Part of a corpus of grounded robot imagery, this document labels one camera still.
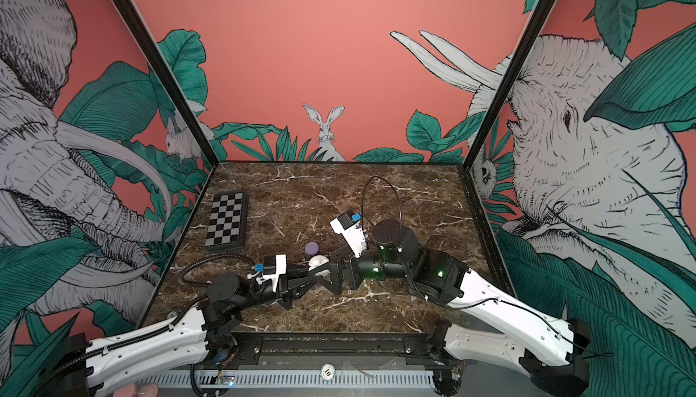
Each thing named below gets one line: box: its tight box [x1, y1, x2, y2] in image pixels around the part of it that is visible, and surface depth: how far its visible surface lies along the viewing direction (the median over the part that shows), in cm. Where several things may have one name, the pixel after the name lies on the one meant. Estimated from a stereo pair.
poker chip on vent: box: [320, 362, 336, 380], surface depth 72 cm
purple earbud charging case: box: [305, 241, 319, 257], surface depth 95 cm
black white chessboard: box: [204, 190, 249, 252], surface depth 98 cm
